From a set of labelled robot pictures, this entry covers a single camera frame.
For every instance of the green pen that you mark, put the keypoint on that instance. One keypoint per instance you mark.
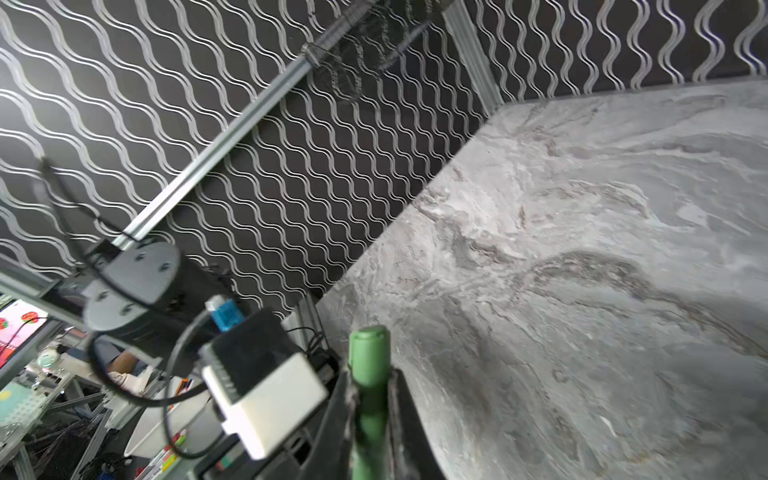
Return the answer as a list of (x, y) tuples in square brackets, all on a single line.
[(370, 367)]

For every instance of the aluminium left horizontal rail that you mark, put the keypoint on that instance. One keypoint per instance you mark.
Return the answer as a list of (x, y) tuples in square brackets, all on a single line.
[(134, 102)]

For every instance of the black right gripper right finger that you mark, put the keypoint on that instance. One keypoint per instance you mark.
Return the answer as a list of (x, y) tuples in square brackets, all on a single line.
[(411, 455)]

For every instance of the aluminium corner frame post left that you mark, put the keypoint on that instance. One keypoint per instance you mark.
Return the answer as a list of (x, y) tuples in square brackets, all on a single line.
[(474, 58)]

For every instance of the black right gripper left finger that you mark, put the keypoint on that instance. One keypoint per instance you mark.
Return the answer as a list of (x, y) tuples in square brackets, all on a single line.
[(331, 454)]

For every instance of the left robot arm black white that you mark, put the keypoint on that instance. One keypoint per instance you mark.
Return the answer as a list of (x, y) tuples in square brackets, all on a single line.
[(145, 297)]

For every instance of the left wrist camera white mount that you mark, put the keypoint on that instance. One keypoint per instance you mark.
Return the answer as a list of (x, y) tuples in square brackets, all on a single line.
[(262, 382)]

